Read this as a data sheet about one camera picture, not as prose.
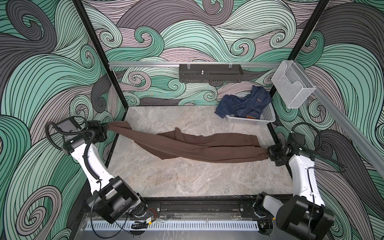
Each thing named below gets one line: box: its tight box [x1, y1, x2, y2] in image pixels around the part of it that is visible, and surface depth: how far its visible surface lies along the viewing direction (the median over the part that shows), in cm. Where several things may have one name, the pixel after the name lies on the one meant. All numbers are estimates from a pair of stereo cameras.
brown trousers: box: [106, 122, 269, 163], surface depth 92 cm
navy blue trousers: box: [214, 85, 272, 120], surface depth 113 cm
